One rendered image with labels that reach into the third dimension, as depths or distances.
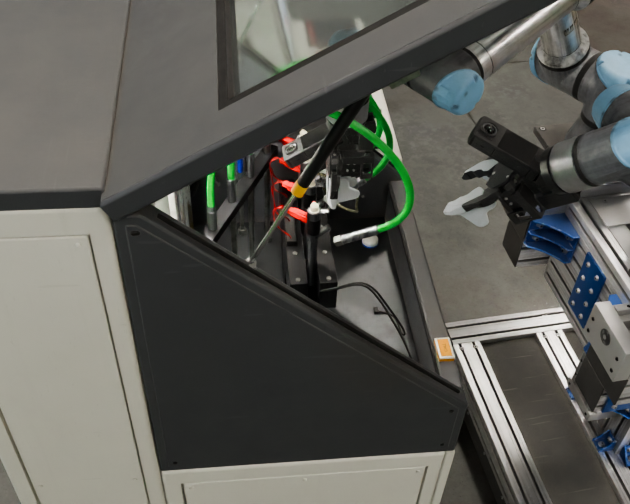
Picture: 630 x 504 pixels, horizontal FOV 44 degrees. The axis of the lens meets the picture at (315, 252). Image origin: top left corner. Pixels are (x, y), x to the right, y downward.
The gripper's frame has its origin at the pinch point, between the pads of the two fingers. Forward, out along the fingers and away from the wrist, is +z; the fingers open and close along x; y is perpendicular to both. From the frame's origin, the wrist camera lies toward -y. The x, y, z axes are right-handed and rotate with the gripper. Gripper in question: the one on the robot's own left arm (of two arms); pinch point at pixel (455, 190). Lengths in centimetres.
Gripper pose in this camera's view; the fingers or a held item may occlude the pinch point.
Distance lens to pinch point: 129.9
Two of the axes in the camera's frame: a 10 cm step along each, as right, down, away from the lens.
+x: 4.7, -7.5, 4.7
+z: -5.6, 1.6, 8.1
